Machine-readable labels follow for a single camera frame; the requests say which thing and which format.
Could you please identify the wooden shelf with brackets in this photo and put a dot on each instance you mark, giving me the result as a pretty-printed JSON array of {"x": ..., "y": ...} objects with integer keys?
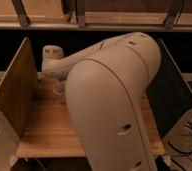
[{"x": 120, "y": 15}]

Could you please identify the right dark side panel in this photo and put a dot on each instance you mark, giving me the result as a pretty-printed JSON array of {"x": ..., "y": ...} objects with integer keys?
[{"x": 169, "y": 95}]

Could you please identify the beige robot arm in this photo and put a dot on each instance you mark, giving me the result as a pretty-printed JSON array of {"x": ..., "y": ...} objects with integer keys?
[{"x": 104, "y": 86}]

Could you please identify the translucent ceramic cup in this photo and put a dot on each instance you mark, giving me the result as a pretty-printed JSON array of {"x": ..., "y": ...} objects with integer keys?
[{"x": 59, "y": 88}]

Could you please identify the left wooden side panel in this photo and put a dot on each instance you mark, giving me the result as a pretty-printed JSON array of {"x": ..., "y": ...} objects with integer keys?
[{"x": 17, "y": 88}]

